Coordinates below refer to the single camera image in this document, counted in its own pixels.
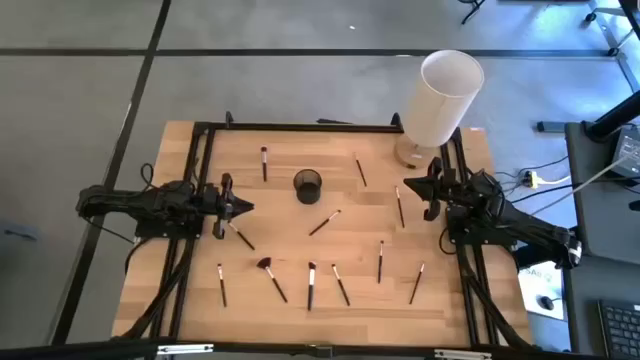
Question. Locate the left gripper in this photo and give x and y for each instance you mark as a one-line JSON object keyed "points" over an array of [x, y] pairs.
{"points": [[223, 205]]}

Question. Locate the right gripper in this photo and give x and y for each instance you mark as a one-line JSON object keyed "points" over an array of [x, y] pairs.
{"points": [[436, 192]]}

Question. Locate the thin black makeup brush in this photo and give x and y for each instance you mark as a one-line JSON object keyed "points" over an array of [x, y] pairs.
{"points": [[221, 285], [417, 283], [360, 170], [380, 261], [325, 222], [340, 285], [399, 206], [242, 236]]}

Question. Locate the makeup brush dark round head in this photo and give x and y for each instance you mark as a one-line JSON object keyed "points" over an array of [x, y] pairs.
{"points": [[263, 162]]}

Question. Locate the fan-shaped makeup brush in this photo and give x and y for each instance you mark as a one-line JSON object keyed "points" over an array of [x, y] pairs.
{"points": [[265, 263]]}

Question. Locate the thick makeup brush white ferrule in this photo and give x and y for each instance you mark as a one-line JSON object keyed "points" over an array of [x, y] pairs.
{"points": [[311, 285]]}

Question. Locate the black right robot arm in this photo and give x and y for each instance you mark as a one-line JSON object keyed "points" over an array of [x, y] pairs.
{"points": [[525, 225]]}

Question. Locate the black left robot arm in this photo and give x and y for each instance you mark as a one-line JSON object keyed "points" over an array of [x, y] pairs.
{"points": [[150, 200]]}

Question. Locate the black mesh pen cup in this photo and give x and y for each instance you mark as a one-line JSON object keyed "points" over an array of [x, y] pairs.
{"points": [[307, 192]]}

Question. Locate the white lamp with wooden base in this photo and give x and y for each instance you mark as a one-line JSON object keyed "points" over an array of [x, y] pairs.
{"points": [[440, 100]]}

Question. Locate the yellow power strip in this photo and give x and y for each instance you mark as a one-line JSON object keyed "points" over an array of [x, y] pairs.
{"points": [[530, 179]]}

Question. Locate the grey bar on floor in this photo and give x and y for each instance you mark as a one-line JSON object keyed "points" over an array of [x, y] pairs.
{"points": [[550, 126]]}

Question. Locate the black computer mouse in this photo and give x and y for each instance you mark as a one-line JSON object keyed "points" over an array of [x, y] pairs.
{"points": [[546, 302]]}

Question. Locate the black chair base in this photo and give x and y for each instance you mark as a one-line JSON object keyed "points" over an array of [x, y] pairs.
{"points": [[472, 7]]}

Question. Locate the dark grey desk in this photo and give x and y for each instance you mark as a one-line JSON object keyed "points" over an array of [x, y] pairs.
{"points": [[580, 310]]}

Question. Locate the black stand pole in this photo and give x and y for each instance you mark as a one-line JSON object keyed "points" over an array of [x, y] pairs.
{"points": [[615, 117]]}

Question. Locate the grey electronic device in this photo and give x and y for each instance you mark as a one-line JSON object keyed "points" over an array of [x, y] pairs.
{"points": [[630, 150]]}

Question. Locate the black overhead rig beam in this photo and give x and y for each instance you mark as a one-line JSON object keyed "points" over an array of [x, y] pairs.
{"points": [[75, 352]]}

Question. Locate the black keyboard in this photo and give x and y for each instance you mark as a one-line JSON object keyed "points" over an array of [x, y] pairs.
{"points": [[622, 327]]}

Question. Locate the black aluminium table frame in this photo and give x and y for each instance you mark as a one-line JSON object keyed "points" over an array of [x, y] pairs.
{"points": [[300, 127]]}

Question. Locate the silver metal bracket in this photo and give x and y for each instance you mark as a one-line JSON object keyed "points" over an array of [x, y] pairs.
{"points": [[185, 349], [462, 355]]}

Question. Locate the metal cart frame with casters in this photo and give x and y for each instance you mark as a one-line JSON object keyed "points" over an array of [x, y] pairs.
{"points": [[613, 51]]}

